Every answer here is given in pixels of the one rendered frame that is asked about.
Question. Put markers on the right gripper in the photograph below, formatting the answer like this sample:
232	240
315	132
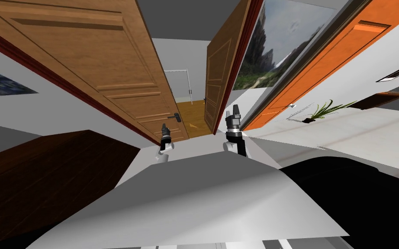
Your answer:
233	123

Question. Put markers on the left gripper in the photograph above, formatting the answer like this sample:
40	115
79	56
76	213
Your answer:
166	133

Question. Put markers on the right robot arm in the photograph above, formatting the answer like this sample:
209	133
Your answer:
352	207

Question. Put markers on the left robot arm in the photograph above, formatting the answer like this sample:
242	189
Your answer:
164	153

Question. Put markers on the brown wooden door leaf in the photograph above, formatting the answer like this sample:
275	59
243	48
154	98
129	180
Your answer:
220	69
81	55

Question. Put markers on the white door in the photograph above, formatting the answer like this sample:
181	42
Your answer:
179	84

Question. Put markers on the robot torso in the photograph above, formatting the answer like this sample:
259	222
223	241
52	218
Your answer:
199	200

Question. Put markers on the mountain landscape picture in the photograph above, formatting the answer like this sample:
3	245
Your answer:
275	45

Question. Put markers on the green potted plant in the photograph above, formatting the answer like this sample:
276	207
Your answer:
324	111

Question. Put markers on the orange door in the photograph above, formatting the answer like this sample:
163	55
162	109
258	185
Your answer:
327	58

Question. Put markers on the dark brown wooden cabinet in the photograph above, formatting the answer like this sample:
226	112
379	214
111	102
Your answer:
40	180

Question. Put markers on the dark brown low table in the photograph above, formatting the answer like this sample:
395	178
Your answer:
379	98

